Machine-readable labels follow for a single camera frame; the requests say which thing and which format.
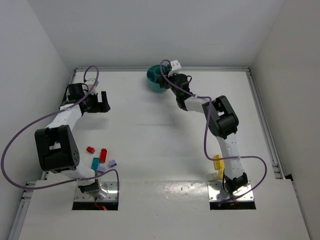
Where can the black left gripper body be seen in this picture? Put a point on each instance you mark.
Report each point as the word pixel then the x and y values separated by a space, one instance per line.
pixel 97 107

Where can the aluminium table edge rail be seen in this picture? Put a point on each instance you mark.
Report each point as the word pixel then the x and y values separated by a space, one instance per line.
pixel 26 195

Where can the lilac lego plate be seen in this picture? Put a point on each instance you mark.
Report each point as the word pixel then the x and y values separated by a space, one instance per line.
pixel 101 169

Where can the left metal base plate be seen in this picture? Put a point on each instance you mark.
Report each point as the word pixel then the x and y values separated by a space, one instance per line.
pixel 102 191

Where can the white lego brick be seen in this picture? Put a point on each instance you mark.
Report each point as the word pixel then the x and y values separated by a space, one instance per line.
pixel 212 176

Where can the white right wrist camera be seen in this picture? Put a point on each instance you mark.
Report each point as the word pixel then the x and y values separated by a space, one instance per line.
pixel 175 68

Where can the teal lego brick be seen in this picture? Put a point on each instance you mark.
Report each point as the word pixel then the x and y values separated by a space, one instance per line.
pixel 95 163

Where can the purple lego brick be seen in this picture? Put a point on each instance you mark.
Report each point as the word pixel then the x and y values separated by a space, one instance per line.
pixel 112 163

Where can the yellow L-shaped lego brick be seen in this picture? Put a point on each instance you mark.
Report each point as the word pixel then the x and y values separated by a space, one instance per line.
pixel 219 162

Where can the small red lego brick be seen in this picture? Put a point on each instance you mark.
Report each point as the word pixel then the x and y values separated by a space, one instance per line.
pixel 90 150

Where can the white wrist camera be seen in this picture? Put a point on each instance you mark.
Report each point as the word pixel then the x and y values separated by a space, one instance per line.
pixel 175 68
pixel 92 83

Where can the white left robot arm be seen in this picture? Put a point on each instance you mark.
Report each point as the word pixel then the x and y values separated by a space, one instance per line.
pixel 56 147

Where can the long red lego brick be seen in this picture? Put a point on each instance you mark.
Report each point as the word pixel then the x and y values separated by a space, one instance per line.
pixel 103 155

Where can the right aluminium table rail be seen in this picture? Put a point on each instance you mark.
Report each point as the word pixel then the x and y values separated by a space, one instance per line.
pixel 277 167

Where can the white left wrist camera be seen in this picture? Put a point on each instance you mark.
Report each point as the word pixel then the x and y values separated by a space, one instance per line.
pixel 92 83

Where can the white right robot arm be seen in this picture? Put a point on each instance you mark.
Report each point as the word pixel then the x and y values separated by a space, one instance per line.
pixel 222 122

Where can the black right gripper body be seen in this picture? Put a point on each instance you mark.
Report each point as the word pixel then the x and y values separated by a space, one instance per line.
pixel 163 81

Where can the teal divided round container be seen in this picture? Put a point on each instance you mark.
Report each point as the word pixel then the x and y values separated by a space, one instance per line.
pixel 153 74

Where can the long yellow lego brick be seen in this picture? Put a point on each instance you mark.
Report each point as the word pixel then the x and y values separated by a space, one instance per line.
pixel 221 173

